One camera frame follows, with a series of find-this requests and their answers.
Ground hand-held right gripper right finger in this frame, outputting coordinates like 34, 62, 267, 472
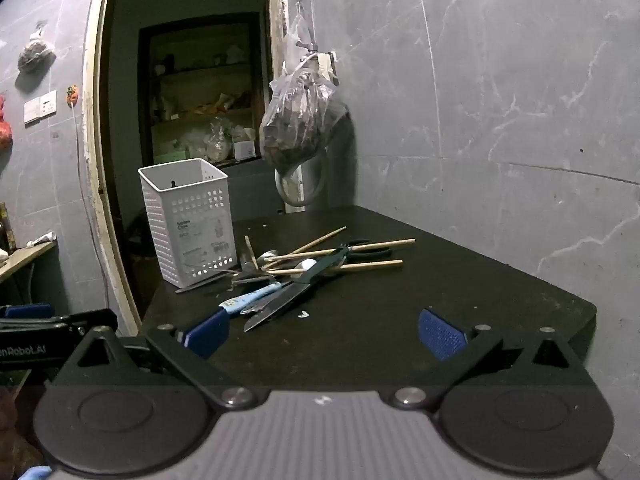
384, 308, 594, 409

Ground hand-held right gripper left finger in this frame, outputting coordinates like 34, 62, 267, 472
50, 307, 257, 409

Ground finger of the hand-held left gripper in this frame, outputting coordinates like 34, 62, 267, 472
0, 304, 55, 320
0, 309, 119, 333

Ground light blue handled knife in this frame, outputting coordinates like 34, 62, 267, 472
218, 281, 301, 317

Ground dark green utensil handle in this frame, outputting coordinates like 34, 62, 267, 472
243, 246, 351, 333

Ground white perforated utensil basket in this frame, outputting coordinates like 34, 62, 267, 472
138, 158, 237, 289

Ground beige kitchen counter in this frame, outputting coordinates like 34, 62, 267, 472
0, 240, 57, 284

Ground small metal utensil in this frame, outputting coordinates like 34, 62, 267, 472
232, 268, 275, 287

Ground dark glass bottle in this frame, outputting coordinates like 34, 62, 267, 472
0, 202, 16, 256

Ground green box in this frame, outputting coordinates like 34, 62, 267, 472
152, 147, 189, 164

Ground red net bag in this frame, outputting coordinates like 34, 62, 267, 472
0, 95, 14, 149

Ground clear bag of food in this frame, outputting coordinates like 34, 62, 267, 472
205, 117, 234, 161

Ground hanging plastic bag dark contents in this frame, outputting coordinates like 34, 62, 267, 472
259, 66, 349, 171

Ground small hanging bag dark contents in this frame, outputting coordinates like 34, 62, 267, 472
17, 22, 56, 74

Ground wooden shelf cabinet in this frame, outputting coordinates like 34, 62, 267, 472
138, 12, 267, 169

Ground empty clear plastic bag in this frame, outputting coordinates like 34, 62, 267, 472
284, 10, 314, 63

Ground hanging cable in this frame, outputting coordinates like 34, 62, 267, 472
70, 102, 126, 321

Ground door frame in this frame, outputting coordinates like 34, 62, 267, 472
81, 0, 290, 337

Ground white wall switch plate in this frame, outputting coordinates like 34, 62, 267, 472
23, 89, 59, 125

